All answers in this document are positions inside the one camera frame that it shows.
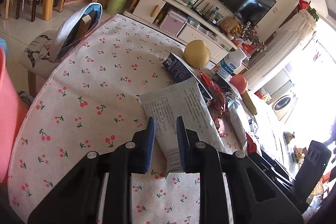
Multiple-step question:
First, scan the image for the dark blue carton box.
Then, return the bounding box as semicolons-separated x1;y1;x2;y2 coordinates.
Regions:
162;53;213;102

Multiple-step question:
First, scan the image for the washing machine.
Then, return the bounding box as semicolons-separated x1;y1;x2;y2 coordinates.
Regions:
272;89;297;124

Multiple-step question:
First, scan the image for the cherry print tablecloth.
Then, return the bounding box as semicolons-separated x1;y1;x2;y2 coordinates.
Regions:
8;15;200;223

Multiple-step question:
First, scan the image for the red patterned snack packet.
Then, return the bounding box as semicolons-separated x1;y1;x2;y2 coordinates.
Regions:
214;117;227;138

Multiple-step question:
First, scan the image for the yellow banana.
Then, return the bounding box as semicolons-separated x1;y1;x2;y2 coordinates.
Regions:
241;91;257;115

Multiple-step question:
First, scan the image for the green waste bin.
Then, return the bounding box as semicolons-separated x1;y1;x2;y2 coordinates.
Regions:
106;0;128;15

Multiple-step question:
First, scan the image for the red milk tea packet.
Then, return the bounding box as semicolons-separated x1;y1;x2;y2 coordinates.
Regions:
199;71;226;114

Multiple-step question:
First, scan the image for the yellow round pear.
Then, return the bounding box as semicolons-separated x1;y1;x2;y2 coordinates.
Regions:
183;40;211;69

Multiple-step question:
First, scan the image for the white blue milk bottle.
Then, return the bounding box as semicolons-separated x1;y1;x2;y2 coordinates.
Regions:
217;48;246;79

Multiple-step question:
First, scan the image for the pink plastic trash bucket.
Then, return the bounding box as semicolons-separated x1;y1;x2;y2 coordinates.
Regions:
0;48;27;184

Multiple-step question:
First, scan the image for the white tv cabinet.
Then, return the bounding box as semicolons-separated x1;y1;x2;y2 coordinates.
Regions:
123;0;237;63

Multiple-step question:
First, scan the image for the red apple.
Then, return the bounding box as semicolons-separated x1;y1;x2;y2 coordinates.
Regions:
230;74;248;94

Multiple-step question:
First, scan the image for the pink storage box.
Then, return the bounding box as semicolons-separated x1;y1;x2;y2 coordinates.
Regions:
159;9;187;36

